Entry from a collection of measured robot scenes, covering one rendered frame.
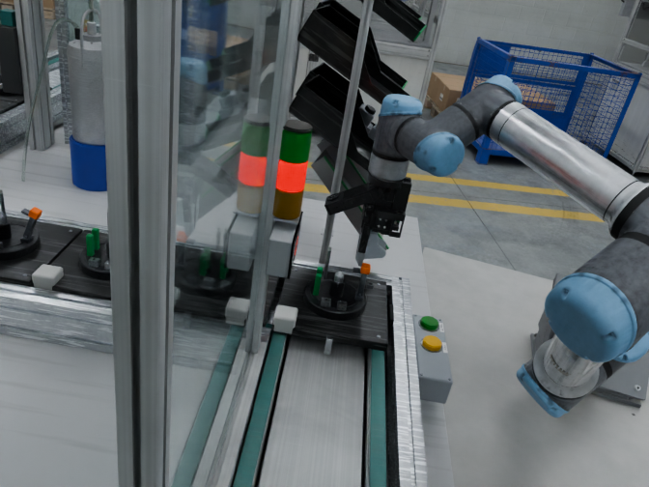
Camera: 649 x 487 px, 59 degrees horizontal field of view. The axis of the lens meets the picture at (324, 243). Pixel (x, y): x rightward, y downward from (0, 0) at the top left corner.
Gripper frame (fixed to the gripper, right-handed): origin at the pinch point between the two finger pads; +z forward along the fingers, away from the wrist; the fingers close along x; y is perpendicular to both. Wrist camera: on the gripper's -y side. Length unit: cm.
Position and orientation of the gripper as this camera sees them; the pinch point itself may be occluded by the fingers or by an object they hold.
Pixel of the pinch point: (357, 259)
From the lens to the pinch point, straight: 121.5
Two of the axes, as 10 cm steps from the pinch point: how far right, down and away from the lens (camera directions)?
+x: 0.8, -4.8, 8.7
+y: 9.9, 1.7, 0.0
